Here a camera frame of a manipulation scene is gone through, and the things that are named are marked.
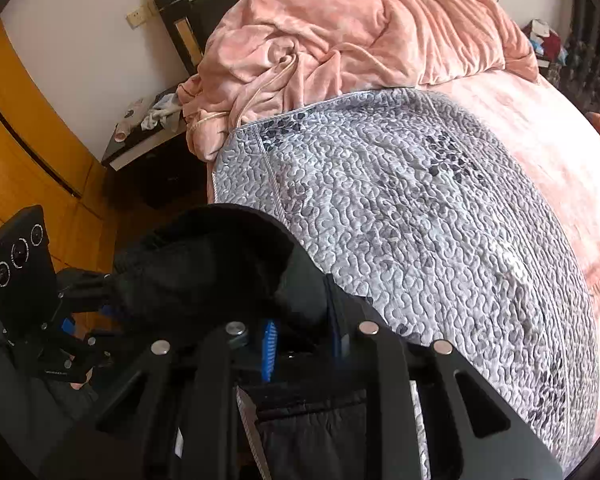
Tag black pants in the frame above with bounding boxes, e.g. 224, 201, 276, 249
54, 202, 426, 480

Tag grey quilted bed cover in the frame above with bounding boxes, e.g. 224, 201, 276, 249
212, 88, 598, 471

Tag dark bedside table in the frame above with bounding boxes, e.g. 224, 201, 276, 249
102, 87, 208, 209

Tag items on bedside table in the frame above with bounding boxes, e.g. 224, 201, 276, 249
114, 91, 182, 143

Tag pink bed sheet mattress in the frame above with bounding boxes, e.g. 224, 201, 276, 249
419, 72, 600, 440

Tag pink velvet blanket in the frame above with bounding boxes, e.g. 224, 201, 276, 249
178, 0, 539, 162

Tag clothes on far nightstand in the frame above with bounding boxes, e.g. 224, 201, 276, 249
522, 18, 568, 67

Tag dark patterned curtain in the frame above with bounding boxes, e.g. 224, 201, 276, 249
548, 0, 600, 114

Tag wall power socket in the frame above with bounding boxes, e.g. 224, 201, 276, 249
125, 3, 154, 29

